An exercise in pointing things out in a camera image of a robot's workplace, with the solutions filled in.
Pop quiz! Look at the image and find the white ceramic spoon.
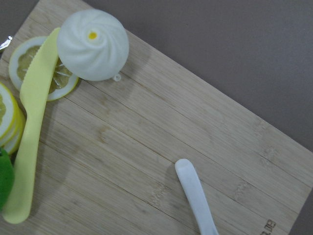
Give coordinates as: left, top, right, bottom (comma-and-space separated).
175, 159, 218, 235

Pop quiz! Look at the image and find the white toy bun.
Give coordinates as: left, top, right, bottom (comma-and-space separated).
57, 9, 129, 81

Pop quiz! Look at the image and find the lemon slice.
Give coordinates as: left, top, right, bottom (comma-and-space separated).
8, 36, 79, 101

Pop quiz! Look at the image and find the yellow plastic knife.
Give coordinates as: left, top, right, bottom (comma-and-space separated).
2, 28, 60, 224

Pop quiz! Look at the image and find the lemon half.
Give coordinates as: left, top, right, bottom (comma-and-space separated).
0, 83, 25, 155

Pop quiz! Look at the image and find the green lime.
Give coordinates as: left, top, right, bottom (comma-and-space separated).
0, 148, 14, 210

